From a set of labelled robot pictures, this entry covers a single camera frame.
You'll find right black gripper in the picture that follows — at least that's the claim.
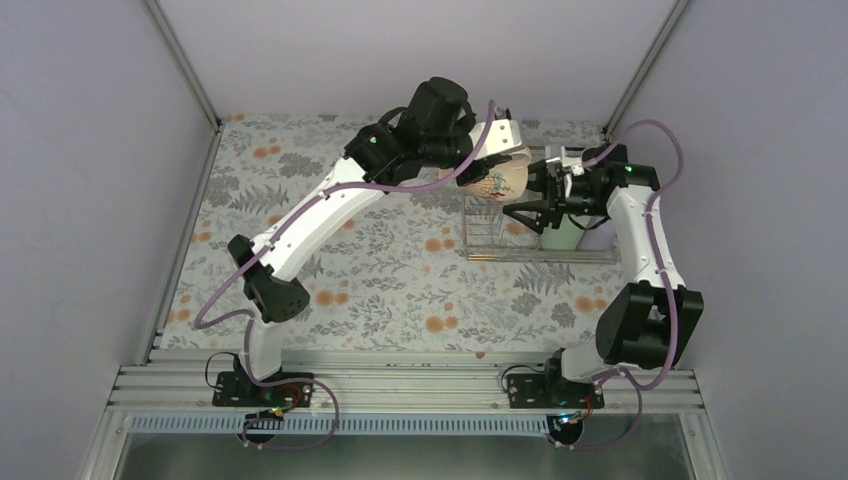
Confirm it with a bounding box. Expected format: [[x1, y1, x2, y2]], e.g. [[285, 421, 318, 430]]
[[503, 160, 608, 234]]

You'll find beige pineapple mug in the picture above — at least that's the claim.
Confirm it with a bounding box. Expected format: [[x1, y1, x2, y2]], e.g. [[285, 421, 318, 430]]
[[460, 147, 532, 203]]

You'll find metal wire dish rack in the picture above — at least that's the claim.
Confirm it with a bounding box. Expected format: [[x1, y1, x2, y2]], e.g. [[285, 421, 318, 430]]
[[460, 190, 619, 264]]

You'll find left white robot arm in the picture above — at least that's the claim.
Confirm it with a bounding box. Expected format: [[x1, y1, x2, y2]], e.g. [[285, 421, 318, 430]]
[[228, 77, 524, 405]]

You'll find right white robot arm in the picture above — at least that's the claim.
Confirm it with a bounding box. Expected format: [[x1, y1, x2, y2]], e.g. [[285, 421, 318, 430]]
[[503, 145, 704, 407]]

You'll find mint green tumbler cup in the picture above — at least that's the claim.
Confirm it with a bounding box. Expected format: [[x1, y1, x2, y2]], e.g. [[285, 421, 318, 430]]
[[539, 221, 584, 251]]

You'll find black mug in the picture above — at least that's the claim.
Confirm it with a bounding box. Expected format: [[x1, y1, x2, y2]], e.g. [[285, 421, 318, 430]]
[[584, 215, 610, 231]]

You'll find floral tablecloth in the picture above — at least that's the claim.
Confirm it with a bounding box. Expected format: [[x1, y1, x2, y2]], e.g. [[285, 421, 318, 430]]
[[161, 114, 624, 353]]

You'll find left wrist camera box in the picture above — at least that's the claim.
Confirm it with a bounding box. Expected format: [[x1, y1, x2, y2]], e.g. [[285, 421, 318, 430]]
[[475, 118, 525, 160]]

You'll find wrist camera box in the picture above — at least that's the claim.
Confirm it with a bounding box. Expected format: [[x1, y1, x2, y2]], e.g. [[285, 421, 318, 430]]
[[544, 145, 585, 176], [475, 118, 525, 160]]

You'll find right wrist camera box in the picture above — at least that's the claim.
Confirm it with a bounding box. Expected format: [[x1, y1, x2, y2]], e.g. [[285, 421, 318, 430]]
[[544, 145, 585, 176]]

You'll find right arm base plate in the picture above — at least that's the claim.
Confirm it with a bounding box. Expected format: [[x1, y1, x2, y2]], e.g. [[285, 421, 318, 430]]
[[505, 373, 606, 410]]

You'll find right corner aluminium post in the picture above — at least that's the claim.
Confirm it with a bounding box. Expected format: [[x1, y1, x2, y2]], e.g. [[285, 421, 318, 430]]
[[603, 0, 692, 136]]

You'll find corner aluminium post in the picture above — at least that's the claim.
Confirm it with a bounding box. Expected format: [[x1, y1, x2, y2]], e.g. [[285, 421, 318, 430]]
[[603, 0, 692, 136], [141, 0, 221, 132]]

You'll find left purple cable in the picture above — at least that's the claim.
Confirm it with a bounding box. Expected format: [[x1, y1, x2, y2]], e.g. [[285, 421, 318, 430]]
[[193, 99, 505, 452]]

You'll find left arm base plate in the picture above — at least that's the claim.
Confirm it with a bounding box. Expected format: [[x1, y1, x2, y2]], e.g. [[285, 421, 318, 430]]
[[211, 371, 314, 409]]

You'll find left corner aluminium post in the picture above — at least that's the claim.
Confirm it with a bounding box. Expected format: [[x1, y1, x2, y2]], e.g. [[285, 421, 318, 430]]
[[141, 0, 221, 132]]

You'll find aluminium rail frame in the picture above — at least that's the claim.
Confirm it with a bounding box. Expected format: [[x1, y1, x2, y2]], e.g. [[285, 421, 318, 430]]
[[105, 351, 707, 415]]

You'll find grey slotted cable duct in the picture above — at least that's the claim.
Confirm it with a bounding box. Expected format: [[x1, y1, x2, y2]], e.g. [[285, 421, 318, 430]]
[[125, 412, 548, 437]]

